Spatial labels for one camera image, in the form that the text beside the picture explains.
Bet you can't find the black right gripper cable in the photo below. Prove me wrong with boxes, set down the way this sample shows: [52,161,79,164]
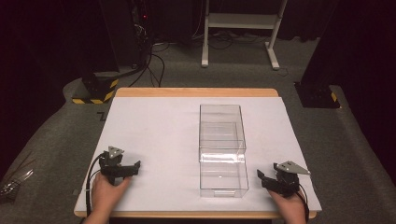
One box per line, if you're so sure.
[294,182,311,224]

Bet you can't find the white metal stand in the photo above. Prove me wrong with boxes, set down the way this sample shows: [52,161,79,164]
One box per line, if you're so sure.
[201,0,289,71]

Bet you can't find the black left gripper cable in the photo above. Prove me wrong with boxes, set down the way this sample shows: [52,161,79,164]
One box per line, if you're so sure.
[85,151,109,218]

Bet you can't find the person's right hand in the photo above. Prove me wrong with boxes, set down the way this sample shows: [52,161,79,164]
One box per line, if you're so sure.
[268,189,308,224]

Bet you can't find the black floor cable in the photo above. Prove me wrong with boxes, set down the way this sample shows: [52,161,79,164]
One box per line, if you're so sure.
[128,43,171,89]

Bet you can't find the black stand with square base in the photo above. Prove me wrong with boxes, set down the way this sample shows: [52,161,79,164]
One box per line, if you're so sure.
[293,0,342,109]

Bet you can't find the clear plastic drawer case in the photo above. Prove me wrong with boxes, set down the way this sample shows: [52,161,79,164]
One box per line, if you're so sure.
[198,104,248,163]

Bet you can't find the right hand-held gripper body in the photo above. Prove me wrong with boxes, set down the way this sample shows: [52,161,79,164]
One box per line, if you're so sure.
[262,160,312,198]

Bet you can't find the clear plastic drawer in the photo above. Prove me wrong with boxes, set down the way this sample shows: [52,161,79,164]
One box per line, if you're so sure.
[198,151,250,199]

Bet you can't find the black stand with striped base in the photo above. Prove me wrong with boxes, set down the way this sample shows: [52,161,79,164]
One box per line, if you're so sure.
[71,0,120,105]

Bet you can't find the white table mat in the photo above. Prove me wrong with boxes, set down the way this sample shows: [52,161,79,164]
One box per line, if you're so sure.
[74,95,323,215]

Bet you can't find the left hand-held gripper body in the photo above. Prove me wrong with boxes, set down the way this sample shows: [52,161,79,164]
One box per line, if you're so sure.
[99,146,135,187]

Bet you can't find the wooden table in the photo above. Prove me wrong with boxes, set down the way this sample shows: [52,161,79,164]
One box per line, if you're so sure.
[73,87,318,220]

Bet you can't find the person's left hand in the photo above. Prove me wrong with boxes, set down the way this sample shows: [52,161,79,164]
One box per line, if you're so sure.
[91,172,133,217]

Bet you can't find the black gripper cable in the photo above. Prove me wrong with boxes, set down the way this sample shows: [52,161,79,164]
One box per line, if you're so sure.
[85,151,109,218]
[294,182,311,224]

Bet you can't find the black equipment with red light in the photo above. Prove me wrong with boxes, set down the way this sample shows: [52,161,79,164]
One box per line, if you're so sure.
[129,0,154,68]

